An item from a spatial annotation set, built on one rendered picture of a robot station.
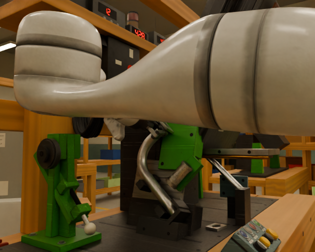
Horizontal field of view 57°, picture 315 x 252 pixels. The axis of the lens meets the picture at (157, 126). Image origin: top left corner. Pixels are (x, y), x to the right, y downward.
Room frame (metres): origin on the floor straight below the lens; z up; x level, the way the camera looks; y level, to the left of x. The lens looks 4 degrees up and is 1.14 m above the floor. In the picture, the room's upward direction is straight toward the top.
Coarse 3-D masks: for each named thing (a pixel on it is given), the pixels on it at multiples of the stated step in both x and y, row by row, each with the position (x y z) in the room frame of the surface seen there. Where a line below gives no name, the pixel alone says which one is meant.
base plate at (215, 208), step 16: (208, 192) 1.52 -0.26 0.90; (208, 208) 1.13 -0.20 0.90; (224, 208) 1.13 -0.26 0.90; (256, 208) 1.13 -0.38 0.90; (80, 224) 0.91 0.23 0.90; (96, 224) 0.91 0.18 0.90; (112, 224) 0.90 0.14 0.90; (128, 224) 0.91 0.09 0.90; (208, 224) 0.91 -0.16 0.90; (96, 240) 0.75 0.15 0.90; (112, 240) 0.75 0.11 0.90; (128, 240) 0.75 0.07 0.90; (144, 240) 0.75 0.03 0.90; (160, 240) 0.75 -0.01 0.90; (192, 240) 0.75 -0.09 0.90; (208, 240) 0.75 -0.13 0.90
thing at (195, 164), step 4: (192, 156) 0.83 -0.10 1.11; (188, 160) 0.83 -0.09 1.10; (192, 160) 0.82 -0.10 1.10; (196, 160) 0.82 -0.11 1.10; (192, 164) 0.82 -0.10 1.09; (196, 164) 0.81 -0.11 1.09; (200, 164) 0.81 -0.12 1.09; (196, 168) 0.81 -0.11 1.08; (200, 168) 0.82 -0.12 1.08; (192, 172) 0.81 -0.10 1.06; (196, 172) 0.82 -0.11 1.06; (188, 176) 0.82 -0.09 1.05; (192, 176) 0.82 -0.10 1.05; (184, 180) 0.82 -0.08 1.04; (188, 180) 0.82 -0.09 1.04; (180, 184) 0.82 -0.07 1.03; (184, 184) 0.82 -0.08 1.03; (176, 188) 0.83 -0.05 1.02; (180, 188) 0.83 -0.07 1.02
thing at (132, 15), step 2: (128, 12) 1.25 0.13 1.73; (130, 12) 1.25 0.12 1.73; (132, 12) 1.25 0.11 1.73; (134, 12) 1.25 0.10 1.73; (136, 12) 1.25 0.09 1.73; (128, 14) 1.25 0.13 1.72; (130, 14) 1.24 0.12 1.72; (132, 14) 1.24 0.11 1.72; (134, 14) 1.25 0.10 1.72; (136, 14) 1.25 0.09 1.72; (128, 16) 1.25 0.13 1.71; (130, 16) 1.24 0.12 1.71; (132, 16) 1.24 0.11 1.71; (134, 16) 1.25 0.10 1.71; (136, 16) 1.25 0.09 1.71; (128, 18) 1.25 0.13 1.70; (130, 18) 1.24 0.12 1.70; (132, 18) 1.24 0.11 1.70; (134, 18) 1.25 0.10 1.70; (136, 18) 1.25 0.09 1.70; (128, 20) 1.25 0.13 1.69; (130, 20) 1.25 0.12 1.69; (132, 20) 1.25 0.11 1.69; (134, 20) 1.25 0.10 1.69; (136, 20) 1.25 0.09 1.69
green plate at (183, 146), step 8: (176, 128) 0.88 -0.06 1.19; (184, 128) 0.87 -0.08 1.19; (192, 128) 0.85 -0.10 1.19; (168, 136) 0.89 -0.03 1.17; (176, 136) 0.88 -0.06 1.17; (184, 136) 0.86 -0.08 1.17; (192, 136) 0.85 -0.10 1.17; (200, 136) 0.90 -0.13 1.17; (168, 144) 0.88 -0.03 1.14; (176, 144) 0.87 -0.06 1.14; (184, 144) 0.85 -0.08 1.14; (192, 144) 0.84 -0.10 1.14; (200, 144) 0.90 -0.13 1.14; (160, 152) 0.89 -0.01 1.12; (168, 152) 0.88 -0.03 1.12; (176, 152) 0.86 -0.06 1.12; (184, 152) 0.85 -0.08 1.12; (192, 152) 0.83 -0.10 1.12; (200, 152) 0.90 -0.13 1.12; (160, 160) 0.89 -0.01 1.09; (168, 160) 0.87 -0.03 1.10; (176, 160) 0.86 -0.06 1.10; (184, 160) 0.84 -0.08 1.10; (160, 168) 0.88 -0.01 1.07; (168, 168) 0.86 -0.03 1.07; (176, 168) 0.85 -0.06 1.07
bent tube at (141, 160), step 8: (168, 128) 0.86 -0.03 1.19; (160, 136) 0.89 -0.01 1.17; (144, 144) 0.89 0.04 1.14; (152, 144) 0.90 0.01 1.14; (144, 152) 0.89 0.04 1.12; (144, 160) 0.89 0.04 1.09; (144, 168) 0.87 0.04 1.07; (144, 176) 0.86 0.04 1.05; (152, 176) 0.86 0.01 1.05; (152, 184) 0.84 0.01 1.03; (152, 192) 0.84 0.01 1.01; (160, 192) 0.82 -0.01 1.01; (160, 200) 0.81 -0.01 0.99; (168, 200) 0.80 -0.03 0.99; (168, 208) 0.79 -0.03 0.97
